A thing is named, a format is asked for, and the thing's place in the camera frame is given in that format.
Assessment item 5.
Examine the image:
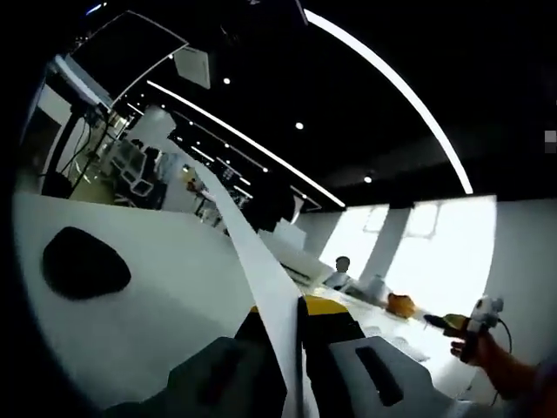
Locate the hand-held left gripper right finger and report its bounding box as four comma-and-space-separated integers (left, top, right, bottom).
298, 294, 458, 418

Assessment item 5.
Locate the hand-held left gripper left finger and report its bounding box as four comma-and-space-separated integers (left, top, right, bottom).
102, 304, 291, 418

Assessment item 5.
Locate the person's right hand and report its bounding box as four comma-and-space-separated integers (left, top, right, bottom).
450, 333, 495, 367

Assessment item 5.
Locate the orange bag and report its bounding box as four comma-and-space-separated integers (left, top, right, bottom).
386, 292, 417, 317

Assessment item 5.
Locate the white printer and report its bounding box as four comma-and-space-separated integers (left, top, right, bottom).
258, 217, 336, 287

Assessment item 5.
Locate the black rounded object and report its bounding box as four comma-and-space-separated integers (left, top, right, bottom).
42, 226, 132, 301

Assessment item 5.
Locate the black display stand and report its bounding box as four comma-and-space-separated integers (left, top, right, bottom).
41, 102, 110, 199

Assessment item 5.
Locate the ceiling air vent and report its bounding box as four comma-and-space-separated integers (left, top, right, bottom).
173, 45, 213, 88

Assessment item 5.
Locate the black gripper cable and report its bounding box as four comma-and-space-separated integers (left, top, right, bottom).
495, 317, 515, 354

